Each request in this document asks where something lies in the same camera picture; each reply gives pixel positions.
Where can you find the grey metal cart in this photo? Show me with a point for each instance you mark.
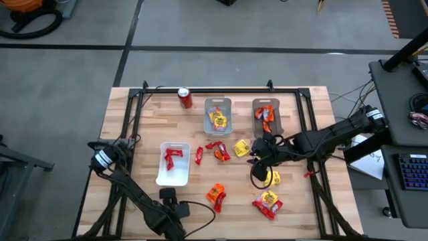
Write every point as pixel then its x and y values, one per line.
pixel 26 158

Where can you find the dark grey desk top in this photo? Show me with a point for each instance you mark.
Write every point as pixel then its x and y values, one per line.
pixel 394 100
pixel 411 207

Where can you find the red soda can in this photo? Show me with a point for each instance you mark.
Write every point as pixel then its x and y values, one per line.
pixel 185 98

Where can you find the smoky translucent plastic bin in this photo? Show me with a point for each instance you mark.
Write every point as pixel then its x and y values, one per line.
pixel 277 114

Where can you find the red tag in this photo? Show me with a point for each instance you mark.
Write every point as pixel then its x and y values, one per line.
pixel 307 174

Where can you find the grey box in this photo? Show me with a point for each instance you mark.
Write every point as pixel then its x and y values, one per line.
pixel 69 8

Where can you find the black desk leg bar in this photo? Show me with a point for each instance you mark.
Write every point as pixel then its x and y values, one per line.
pixel 364 149

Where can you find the black aluminium table frame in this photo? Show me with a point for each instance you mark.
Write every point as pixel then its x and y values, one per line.
pixel 234 90

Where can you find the white paper sheet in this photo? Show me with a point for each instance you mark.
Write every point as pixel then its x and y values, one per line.
pixel 371 164

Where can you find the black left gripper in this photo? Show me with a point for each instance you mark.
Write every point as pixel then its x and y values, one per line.
pixel 168 195

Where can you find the white plastic bin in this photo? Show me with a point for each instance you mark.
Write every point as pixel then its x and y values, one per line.
pixel 177 175

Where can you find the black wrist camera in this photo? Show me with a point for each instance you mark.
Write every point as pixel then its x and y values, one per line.
pixel 182 209
pixel 259 172

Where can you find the light grey plastic bin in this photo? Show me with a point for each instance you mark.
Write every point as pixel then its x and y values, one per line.
pixel 207 127

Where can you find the black caster wheel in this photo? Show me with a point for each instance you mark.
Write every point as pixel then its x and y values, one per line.
pixel 388 212

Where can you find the black computer keyboard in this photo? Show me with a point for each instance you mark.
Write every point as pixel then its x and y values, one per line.
pixel 414 172

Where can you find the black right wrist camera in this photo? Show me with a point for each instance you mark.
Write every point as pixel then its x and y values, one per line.
pixel 259 172

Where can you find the black desk device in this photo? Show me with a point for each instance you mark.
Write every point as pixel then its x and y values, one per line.
pixel 422 75

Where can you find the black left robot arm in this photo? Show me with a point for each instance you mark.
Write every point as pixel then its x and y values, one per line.
pixel 140 201

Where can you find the yellow Sour Patch candy bag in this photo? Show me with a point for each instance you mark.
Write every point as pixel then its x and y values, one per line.
pixel 241 148
pixel 215 114
pixel 269 198
pixel 220 124
pixel 275 179

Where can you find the candy wrapper pile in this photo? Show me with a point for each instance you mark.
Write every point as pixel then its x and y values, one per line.
pixel 419 120

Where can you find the black mat with striped edge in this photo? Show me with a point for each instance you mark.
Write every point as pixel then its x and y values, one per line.
pixel 411 16

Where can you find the orange shop vacuum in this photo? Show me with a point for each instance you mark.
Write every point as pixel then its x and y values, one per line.
pixel 25 5

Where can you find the black diagonal post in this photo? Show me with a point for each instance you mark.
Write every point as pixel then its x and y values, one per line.
pixel 406 50

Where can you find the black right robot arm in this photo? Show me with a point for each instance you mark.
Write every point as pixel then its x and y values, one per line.
pixel 334 132

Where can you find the red white snack bag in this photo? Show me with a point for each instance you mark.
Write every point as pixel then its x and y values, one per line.
pixel 266 126

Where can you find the wooden stick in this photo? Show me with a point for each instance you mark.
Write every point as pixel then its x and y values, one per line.
pixel 321 5

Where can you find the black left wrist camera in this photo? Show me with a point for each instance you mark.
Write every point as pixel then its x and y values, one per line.
pixel 182 209

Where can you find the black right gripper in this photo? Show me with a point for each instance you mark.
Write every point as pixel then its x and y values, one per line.
pixel 267 150

